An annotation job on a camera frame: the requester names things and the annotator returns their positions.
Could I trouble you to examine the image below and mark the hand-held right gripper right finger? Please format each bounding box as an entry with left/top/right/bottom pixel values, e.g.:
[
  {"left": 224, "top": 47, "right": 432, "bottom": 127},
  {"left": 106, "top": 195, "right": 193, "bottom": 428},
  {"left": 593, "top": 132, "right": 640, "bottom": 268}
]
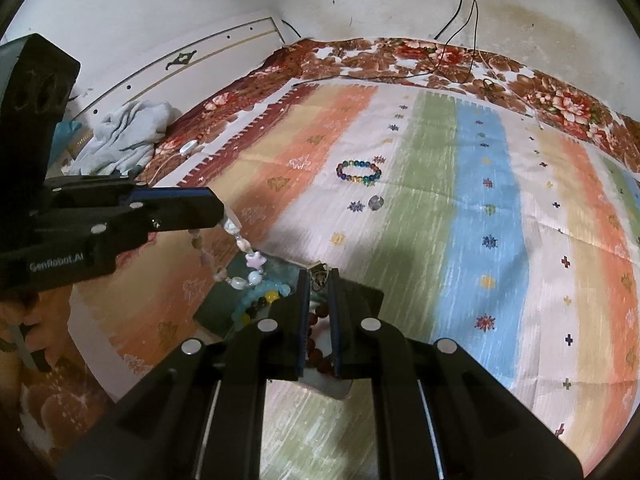
[{"left": 327, "top": 269, "right": 583, "bottom": 480}]

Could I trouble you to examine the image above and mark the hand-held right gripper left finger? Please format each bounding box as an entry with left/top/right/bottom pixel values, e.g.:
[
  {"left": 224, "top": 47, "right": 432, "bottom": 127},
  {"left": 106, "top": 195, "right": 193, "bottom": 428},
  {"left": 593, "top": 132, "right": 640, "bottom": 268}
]
[{"left": 57, "top": 270, "right": 311, "bottom": 480}]

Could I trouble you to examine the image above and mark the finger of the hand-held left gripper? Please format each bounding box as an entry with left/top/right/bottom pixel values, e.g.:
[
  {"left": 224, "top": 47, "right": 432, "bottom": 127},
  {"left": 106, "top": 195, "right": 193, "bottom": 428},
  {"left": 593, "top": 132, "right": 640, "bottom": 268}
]
[
  {"left": 44, "top": 174, "right": 211, "bottom": 201},
  {"left": 90, "top": 189, "right": 226, "bottom": 261}
]

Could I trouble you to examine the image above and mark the dark red bead bracelet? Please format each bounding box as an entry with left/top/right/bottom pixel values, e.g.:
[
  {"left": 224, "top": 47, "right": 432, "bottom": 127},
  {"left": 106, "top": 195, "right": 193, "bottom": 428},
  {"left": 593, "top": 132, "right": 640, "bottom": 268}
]
[{"left": 305, "top": 305, "right": 335, "bottom": 371}]

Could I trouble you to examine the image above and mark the yellow and blue bead bracelet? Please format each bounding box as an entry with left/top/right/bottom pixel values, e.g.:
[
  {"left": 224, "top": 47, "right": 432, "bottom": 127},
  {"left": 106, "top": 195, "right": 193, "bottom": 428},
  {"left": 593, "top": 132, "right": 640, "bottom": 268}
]
[{"left": 230, "top": 280, "right": 293, "bottom": 328}]

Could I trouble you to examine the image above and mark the small metal pendant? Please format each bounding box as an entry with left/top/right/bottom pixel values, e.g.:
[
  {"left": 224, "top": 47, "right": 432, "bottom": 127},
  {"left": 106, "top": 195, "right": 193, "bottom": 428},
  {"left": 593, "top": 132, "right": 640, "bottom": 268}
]
[{"left": 310, "top": 262, "right": 331, "bottom": 293}]

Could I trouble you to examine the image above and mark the white star bead bracelet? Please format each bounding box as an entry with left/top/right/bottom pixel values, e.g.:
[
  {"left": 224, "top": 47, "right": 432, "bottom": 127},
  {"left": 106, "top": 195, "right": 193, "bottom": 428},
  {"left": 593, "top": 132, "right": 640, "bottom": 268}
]
[{"left": 189, "top": 214, "right": 273, "bottom": 291}]

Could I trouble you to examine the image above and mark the silver metal tin box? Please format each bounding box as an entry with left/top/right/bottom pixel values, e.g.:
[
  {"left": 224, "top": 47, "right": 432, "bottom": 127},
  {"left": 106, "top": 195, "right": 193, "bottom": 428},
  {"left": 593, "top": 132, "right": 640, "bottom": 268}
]
[{"left": 192, "top": 255, "right": 386, "bottom": 401}]

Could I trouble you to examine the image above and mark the teal and yellow box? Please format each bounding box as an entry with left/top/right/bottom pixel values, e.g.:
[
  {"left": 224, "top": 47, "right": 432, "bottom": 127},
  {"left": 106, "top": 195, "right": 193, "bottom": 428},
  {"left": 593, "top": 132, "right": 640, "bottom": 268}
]
[{"left": 50, "top": 120, "right": 96, "bottom": 171}]

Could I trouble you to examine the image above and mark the grey crumpled cloth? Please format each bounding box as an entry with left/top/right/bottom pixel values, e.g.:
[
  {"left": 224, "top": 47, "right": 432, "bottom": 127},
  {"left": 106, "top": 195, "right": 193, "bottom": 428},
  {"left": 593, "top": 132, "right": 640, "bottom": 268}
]
[{"left": 70, "top": 101, "right": 178, "bottom": 176}]

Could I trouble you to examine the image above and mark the white bed headboard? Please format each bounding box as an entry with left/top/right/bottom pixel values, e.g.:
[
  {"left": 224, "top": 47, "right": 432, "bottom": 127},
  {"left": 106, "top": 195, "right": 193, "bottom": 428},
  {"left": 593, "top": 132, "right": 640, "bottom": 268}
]
[{"left": 65, "top": 16, "right": 286, "bottom": 126}]

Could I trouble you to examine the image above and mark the striped pastel blanket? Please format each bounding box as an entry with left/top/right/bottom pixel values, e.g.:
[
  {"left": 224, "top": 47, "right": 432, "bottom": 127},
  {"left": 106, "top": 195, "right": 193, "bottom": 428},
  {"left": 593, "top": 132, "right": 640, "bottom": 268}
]
[{"left": 67, "top": 80, "right": 640, "bottom": 480}]

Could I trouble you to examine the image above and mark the white cable with switch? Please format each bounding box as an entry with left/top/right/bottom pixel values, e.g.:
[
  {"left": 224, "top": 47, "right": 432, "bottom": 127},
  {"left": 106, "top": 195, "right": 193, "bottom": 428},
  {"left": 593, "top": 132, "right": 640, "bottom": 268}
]
[{"left": 150, "top": 141, "right": 201, "bottom": 181}]

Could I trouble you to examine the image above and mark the multicolour glass bead bracelet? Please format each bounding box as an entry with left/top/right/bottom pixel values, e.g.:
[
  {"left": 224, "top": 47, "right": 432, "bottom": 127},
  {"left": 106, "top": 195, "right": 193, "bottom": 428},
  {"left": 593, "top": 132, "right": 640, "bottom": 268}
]
[{"left": 336, "top": 159, "right": 383, "bottom": 187}]

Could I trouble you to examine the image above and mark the black power cable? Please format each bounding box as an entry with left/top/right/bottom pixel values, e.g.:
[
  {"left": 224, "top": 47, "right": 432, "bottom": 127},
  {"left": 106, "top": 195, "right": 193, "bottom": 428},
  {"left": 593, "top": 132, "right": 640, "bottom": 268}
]
[
  {"left": 435, "top": 0, "right": 466, "bottom": 38},
  {"left": 295, "top": 0, "right": 481, "bottom": 83}
]

